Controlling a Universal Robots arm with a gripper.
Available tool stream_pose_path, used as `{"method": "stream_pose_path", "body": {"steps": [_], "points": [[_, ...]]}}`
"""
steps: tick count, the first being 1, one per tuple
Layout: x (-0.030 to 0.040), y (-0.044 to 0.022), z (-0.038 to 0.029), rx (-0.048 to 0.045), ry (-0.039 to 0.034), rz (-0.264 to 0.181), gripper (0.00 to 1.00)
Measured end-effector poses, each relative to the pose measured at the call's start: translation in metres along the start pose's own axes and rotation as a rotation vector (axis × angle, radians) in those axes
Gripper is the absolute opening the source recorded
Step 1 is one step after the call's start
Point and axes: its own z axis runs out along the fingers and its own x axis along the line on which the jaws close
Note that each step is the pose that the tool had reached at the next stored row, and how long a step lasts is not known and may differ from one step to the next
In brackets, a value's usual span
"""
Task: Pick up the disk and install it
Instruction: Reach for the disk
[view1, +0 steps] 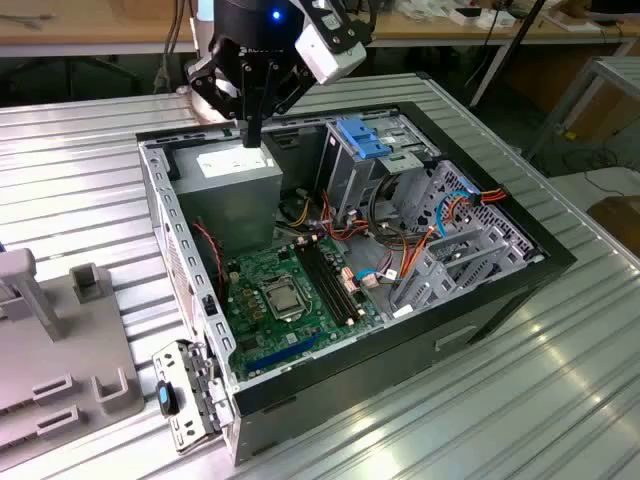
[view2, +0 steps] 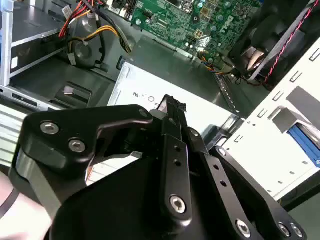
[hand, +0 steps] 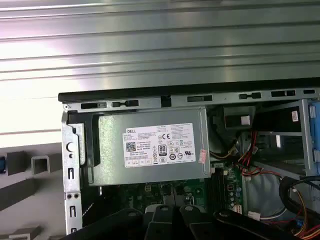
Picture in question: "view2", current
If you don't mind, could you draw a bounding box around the hard disk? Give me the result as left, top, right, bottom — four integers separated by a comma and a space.
287, 124, 320, 168

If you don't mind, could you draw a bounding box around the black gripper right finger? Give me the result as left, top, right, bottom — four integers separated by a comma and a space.
174, 99, 309, 240

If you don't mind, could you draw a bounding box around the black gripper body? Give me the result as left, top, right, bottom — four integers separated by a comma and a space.
49, 155, 234, 240

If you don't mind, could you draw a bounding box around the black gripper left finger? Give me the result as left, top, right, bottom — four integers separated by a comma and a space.
8, 94, 194, 225

